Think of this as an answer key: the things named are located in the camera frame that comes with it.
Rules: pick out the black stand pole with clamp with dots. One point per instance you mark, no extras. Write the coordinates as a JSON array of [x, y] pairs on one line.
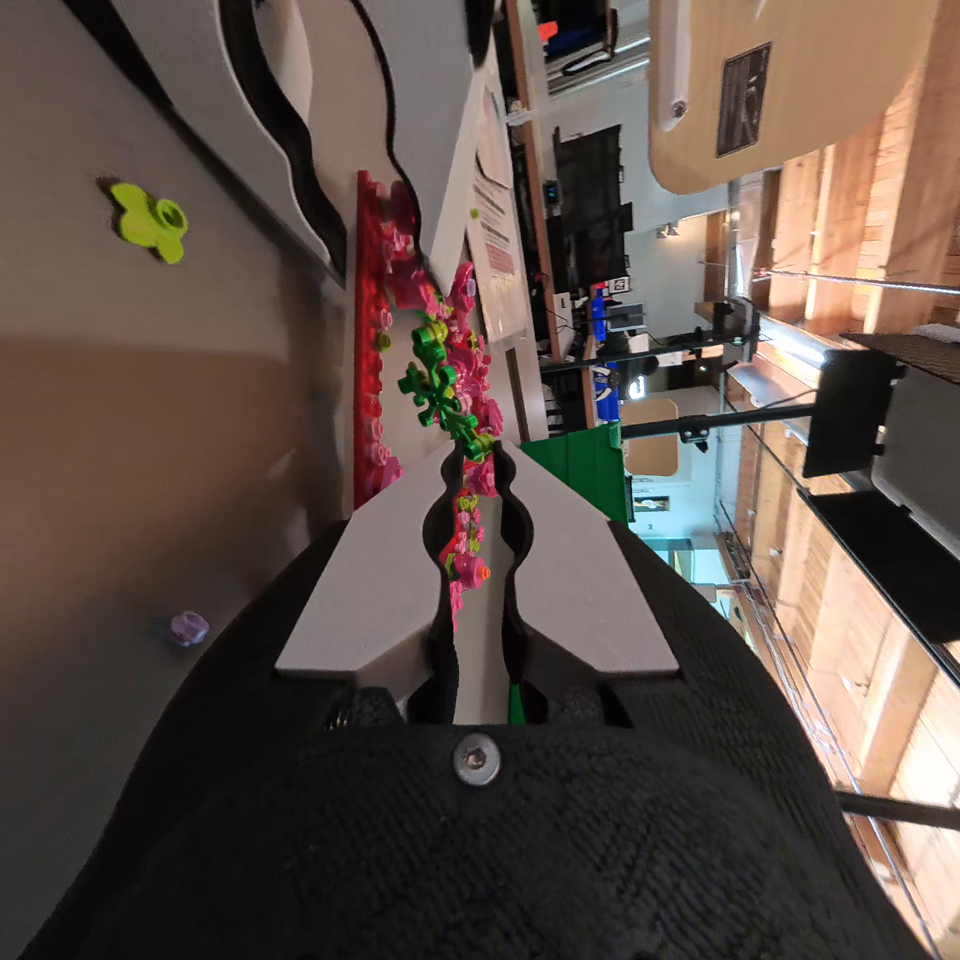
[[750, 416]]

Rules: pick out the red pink lego flower wreath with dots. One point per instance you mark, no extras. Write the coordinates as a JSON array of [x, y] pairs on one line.
[[367, 315]]

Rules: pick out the grey housing with mesh panel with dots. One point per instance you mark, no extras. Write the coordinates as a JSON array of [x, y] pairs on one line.
[[926, 435]]

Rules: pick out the black monitor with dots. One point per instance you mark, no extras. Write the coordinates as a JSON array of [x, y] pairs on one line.
[[592, 172], [600, 247]]

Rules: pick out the lime lego leaf piece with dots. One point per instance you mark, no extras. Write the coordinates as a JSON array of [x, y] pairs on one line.
[[161, 221]]

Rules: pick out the black mounted box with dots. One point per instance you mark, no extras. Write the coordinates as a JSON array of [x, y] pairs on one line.
[[847, 420]]

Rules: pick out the black flat panel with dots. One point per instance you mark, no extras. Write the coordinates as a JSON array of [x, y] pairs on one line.
[[885, 570]]

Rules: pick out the wooden board with black label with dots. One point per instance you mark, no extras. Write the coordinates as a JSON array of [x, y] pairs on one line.
[[825, 90]]

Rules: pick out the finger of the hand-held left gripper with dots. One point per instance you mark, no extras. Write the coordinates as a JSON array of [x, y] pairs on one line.
[[195, 67], [435, 97]]

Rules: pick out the silver ventilation duct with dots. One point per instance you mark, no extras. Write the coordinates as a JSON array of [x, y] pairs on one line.
[[787, 349]]

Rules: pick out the lavender lego stud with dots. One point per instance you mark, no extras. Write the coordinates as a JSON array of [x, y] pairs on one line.
[[187, 628]]

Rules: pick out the small tan board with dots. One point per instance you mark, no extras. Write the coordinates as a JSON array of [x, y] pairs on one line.
[[651, 442]]

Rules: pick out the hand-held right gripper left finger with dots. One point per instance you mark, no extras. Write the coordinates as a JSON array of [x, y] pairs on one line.
[[360, 600]]

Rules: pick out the thin metal rod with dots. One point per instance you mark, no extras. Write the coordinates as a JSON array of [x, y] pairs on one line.
[[862, 283]]

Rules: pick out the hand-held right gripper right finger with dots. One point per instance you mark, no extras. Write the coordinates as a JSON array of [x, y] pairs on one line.
[[592, 592]]

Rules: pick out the clear plastic bag with sheet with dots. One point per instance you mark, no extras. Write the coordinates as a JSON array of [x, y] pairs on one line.
[[495, 262]]

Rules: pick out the green storage bin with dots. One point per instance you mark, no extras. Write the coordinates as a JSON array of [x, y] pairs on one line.
[[577, 465]]

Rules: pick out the green lego flower stem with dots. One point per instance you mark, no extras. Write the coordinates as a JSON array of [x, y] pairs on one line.
[[435, 390]]

